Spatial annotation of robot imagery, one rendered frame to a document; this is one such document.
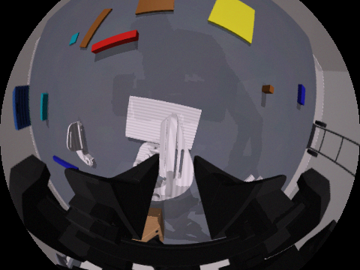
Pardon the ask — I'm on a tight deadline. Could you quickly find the small teal flat plate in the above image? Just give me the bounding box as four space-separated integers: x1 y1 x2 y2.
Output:
69 32 79 46

